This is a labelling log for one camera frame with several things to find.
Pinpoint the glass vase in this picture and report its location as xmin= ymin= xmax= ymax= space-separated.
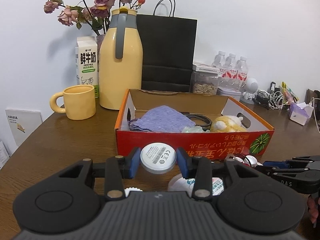
xmin=96 ymin=34 xmax=107 ymax=53

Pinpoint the flat white box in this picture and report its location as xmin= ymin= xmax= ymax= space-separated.
xmin=192 ymin=62 xmax=221 ymax=74

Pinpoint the white round disc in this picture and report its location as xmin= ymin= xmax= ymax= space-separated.
xmin=140 ymin=142 xmax=177 ymax=174

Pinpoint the white robot figurine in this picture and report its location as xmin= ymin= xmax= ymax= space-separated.
xmin=241 ymin=77 xmax=259 ymax=105

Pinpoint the tangle of white cables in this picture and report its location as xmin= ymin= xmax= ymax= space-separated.
xmin=269 ymin=91 xmax=290 ymax=110

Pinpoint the black paper bag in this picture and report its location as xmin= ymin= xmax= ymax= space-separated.
xmin=136 ymin=0 xmax=198 ymax=93

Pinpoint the white printed board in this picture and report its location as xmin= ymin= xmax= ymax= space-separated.
xmin=5 ymin=109 xmax=43 ymax=147

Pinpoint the purple tissue pack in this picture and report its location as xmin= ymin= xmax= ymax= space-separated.
xmin=287 ymin=101 xmax=314 ymax=125

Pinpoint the dried rose bouquet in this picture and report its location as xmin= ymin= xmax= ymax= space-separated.
xmin=44 ymin=0 xmax=146 ymax=36

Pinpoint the black charger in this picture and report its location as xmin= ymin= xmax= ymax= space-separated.
xmin=269 ymin=81 xmax=281 ymax=95

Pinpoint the colourful snack packet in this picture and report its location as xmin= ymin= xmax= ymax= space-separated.
xmin=281 ymin=81 xmax=299 ymax=103

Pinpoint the white milk carton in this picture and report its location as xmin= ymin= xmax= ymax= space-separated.
xmin=75 ymin=36 xmax=100 ymax=98

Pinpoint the brown bag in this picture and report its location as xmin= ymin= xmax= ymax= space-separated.
xmin=306 ymin=89 xmax=320 ymax=120

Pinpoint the black coiled cable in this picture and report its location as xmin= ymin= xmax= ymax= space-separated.
xmin=181 ymin=111 xmax=213 ymax=128

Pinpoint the white paper box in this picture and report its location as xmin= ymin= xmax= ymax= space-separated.
xmin=0 ymin=141 xmax=11 ymax=169

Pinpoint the white plastic bottle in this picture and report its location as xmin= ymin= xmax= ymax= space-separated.
xmin=167 ymin=174 xmax=225 ymax=198

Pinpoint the purple knitted cloth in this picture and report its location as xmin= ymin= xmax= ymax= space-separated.
xmin=129 ymin=105 xmax=197 ymax=133

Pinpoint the white plastic object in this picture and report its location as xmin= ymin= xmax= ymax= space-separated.
xmin=224 ymin=154 xmax=263 ymax=168

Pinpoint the yellow mug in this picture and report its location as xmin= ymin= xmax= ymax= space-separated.
xmin=49 ymin=85 xmax=96 ymax=120

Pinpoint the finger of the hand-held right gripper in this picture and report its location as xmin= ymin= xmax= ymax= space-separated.
xmin=262 ymin=155 xmax=320 ymax=171
xmin=255 ymin=164 xmax=320 ymax=195

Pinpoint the yellow plush toy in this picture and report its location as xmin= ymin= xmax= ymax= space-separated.
xmin=210 ymin=114 xmax=248 ymax=133

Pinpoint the yellow thermos jug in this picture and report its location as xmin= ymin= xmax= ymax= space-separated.
xmin=99 ymin=8 xmax=143 ymax=110

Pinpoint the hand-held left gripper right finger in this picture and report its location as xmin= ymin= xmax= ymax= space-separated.
xmin=176 ymin=147 xmax=253 ymax=202

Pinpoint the clear jar of seeds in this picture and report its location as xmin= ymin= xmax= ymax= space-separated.
xmin=191 ymin=70 xmax=221 ymax=95

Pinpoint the white tin box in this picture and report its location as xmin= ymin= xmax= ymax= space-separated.
xmin=216 ymin=86 xmax=242 ymax=101

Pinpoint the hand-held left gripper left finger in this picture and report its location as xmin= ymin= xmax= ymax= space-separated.
xmin=59 ymin=147 xmax=142 ymax=201

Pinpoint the orange cardboard box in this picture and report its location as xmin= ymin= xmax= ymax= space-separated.
xmin=115 ymin=89 xmax=275 ymax=159

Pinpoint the white bottle cap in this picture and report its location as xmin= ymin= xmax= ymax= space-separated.
xmin=124 ymin=187 xmax=143 ymax=197

